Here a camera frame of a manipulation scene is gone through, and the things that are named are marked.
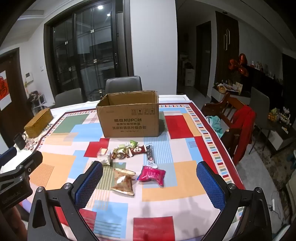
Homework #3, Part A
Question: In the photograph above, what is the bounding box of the woven lidded basket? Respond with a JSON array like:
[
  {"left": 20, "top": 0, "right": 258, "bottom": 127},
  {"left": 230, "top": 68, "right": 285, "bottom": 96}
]
[{"left": 24, "top": 108, "right": 54, "bottom": 138}]

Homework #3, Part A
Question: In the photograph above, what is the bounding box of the plate of oranges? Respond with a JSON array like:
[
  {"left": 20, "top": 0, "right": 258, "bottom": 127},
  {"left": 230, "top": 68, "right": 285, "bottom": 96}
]
[{"left": 268, "top": 108, "right": 279, "bottom": 121}]

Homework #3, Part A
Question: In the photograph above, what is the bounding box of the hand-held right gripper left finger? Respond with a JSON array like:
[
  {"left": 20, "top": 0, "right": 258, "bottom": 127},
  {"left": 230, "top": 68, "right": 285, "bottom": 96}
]
[{"left": 27, "top": 160, "right": 104, "bottom": 241}]

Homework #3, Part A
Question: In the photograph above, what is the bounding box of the red brown snack packet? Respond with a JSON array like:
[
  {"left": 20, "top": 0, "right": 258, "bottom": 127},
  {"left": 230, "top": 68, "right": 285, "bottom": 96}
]
[{"left": 129, "top": 145, "right": 147, "bottom": 157}]

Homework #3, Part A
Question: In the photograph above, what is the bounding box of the black framed glass sliding door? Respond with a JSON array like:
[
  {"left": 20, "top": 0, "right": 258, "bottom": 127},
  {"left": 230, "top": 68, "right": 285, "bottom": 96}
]
[{"left": 44, "top": 0, "right": 136, "bottom": 105}]

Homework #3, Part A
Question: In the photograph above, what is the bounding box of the dark wooden cabinet door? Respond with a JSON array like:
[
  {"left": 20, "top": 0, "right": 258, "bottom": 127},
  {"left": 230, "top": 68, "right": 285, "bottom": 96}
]
[{"left": 215, "top": 10, "right": 240, "bottom": 77}]

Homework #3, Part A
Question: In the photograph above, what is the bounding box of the red garment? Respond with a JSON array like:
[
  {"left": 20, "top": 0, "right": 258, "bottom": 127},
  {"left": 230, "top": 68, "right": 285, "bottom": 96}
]
[{"left": 230, "top": 105, "right": 256, "bottom": 163}]

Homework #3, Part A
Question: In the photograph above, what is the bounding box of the brown gold candy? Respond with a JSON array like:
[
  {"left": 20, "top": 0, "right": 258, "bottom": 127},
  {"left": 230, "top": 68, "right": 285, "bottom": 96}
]
[{"left": 110, "top": 151, "right": 131, "bottom": 160}]

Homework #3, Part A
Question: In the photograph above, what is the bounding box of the brown cardboard box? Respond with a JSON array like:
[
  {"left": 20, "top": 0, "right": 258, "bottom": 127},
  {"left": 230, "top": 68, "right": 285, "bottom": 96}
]
[{"left": 96, "top": 90, "right": 160, "bottom": 138}]

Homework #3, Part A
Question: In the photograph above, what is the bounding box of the white cube shelf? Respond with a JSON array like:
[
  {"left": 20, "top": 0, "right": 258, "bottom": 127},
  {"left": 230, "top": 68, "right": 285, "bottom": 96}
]
[{"left": 28, "top": 90, "right": 47, "bottom": 110}]

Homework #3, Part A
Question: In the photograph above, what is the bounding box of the teal cloth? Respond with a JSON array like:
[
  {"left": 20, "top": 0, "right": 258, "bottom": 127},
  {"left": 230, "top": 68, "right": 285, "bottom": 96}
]
[{"left": 205, "top": 116, "right": 223, "bottom": 137}]

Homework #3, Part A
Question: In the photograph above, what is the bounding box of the grey upholstered chair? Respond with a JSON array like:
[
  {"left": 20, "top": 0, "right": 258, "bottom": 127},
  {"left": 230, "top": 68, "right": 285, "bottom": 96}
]
[
  {"left": 105, "top": 76, "right": 143, "bottom": 94},
  {"left": 248, "top": 87, "right": 271, "bottom": 149},
  {"left": 55, "top": 88, "right": 84, "bottom": 108}
]

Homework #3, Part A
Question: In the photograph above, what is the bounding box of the red foil balloon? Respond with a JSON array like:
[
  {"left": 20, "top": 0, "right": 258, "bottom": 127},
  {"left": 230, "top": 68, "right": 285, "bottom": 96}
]
[{"left": 229, "top": 53, "right": 249, "bottom": 77}]

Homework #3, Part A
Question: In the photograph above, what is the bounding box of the long black snack packet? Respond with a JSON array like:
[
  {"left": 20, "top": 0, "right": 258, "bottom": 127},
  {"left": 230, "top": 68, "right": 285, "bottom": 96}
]
[{"left": 144, "top": 143, "right": 158, "bottom": 169}]

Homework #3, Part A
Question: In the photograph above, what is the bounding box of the dark sideboard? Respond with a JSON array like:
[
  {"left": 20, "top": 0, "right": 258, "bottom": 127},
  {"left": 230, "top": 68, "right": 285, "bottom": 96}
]
[{"left": 245, "top": 65, "right": 285, "bottom": 98}]

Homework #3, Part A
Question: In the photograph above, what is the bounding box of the white box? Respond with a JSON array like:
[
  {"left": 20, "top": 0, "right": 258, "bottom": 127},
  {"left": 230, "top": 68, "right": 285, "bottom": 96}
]
[{"left": 185, "top": 68, "right": 196, "bottom": 87}]

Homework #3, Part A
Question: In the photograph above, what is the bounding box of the large gold snack packet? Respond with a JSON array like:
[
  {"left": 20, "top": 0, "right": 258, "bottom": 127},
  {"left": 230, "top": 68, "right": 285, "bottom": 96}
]
[{"left": 110, "top": 168, "right": 136, "bottom": 197}]

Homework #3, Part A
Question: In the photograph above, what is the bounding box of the black mug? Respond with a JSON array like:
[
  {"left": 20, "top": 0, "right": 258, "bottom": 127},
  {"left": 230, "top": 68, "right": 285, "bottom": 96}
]
[{"left": 13, "top": 133, "right": 28, "bottom": 151}]

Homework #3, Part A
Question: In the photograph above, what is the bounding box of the white clear snack packet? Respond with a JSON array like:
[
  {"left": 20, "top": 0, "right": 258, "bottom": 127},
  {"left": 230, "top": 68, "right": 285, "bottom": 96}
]
[{"left": 97, "top": 148, "right": 111, "bottom": 166}]

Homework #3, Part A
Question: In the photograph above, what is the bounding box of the brown wooden chair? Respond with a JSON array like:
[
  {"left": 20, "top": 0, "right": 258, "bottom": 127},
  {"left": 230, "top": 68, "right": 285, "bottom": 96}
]
[{"left": 201, "top": 92, "right": 256, "bottom": 166}]

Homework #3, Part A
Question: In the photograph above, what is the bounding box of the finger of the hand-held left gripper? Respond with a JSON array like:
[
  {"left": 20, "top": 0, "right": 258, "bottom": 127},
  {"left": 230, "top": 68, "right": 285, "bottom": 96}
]
[
  {"left": 0, "top": 151, "right": 43, "bottom": 183},
  {"left": 0, "top": 147, "right": 18, "bottom": 167}
]

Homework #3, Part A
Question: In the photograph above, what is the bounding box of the pale green candy packet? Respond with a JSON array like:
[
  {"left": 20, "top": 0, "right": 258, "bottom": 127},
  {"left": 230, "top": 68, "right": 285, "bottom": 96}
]
[{"left": 117, "top": 143, "right": 130, "bottom": 154}]

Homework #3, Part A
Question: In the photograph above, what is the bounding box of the red and white door poster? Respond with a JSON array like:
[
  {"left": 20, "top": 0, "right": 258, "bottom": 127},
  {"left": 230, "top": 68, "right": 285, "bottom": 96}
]
[{"left": 0, "top": 71, "right": 12, "bottom": 110}]

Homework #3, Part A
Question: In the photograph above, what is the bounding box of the white side table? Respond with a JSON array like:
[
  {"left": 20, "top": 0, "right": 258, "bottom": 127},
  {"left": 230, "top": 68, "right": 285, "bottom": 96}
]
[{"left": 211, "top": 87, "right": 251, "bottom": 105}]

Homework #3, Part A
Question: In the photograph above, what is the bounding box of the low dark table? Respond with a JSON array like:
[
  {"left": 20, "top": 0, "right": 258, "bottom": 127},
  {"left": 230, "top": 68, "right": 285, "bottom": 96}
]
[{"left": 266, "top": 116, "right": 296, "bottom": 154}]

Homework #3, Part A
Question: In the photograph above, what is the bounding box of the pink snack packet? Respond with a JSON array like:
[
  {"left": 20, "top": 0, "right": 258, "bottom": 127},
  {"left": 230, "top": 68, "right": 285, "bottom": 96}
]
[{"left": 138, "top": 166, "right": 166, "bottom": 187}]

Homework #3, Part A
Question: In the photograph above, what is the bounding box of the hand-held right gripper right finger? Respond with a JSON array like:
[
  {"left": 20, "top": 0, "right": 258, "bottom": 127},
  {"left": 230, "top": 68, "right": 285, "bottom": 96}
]
[{"left": 196, "top": 161, "right": 273, "bottom": 241}]

